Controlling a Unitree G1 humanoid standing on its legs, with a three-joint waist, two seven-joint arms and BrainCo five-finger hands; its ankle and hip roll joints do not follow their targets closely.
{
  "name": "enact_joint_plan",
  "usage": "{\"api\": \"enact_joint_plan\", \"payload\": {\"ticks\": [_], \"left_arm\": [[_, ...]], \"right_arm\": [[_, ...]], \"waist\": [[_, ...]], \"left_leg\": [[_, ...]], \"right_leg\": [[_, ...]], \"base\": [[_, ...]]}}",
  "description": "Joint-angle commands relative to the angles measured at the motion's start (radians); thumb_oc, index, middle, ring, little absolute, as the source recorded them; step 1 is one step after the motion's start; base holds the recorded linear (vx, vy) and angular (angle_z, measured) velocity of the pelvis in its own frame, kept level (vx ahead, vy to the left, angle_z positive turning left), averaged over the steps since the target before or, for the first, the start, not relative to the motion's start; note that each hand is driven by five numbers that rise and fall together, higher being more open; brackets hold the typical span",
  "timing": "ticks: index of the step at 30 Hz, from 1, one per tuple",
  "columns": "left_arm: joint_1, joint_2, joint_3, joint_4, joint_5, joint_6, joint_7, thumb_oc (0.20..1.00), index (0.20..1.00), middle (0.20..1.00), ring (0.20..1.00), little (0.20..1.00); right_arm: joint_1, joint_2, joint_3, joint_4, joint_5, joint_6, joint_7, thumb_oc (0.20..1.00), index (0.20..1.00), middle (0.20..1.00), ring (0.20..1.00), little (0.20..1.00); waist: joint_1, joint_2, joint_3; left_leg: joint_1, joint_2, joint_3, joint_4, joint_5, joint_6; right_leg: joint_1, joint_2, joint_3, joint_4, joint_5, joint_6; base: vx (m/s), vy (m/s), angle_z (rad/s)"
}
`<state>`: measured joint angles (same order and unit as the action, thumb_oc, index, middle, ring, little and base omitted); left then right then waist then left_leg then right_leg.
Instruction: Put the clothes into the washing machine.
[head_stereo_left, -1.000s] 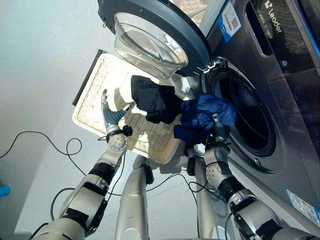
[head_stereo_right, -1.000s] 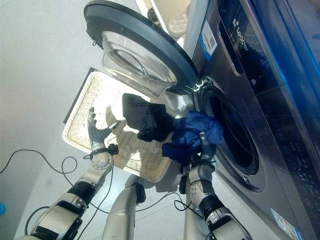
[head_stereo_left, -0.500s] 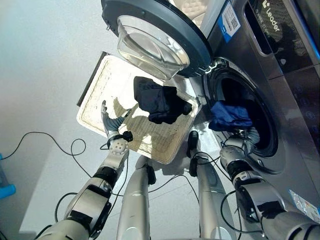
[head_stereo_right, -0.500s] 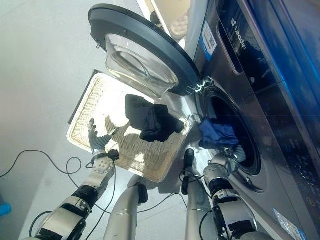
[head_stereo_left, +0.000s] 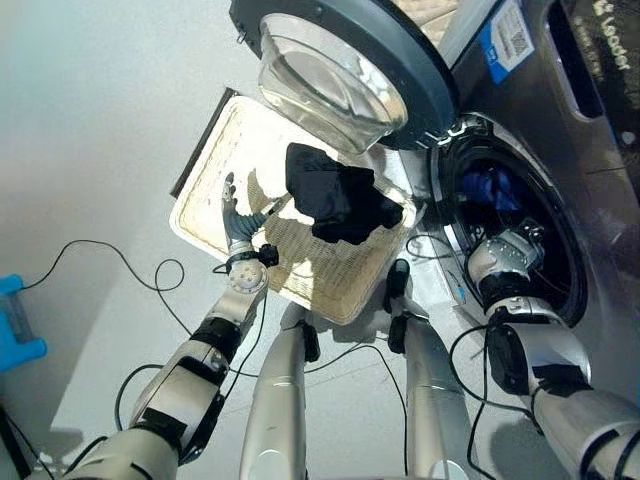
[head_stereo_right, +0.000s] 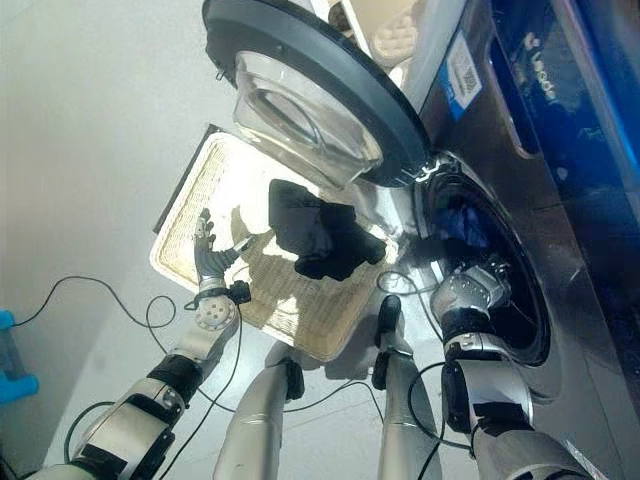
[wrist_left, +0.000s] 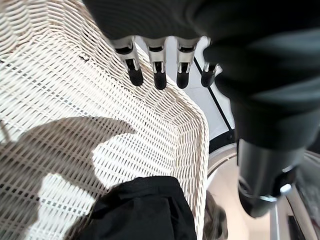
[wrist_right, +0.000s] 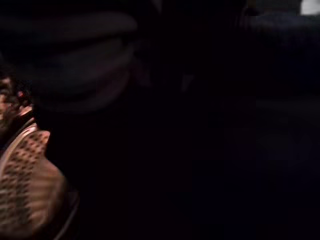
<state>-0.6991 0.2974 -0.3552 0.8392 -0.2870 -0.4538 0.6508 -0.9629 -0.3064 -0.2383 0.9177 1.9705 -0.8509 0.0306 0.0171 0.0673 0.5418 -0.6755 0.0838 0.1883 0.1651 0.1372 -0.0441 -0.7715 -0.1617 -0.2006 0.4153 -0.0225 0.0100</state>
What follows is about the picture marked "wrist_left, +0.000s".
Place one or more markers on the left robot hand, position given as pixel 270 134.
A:
pixel 250 50

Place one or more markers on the white washing machine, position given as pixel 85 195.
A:
pixel 222 160

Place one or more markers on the white wicker laundry basket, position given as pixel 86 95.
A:
pixel 75 100

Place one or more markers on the black garment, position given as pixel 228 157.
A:
pixel 145 210

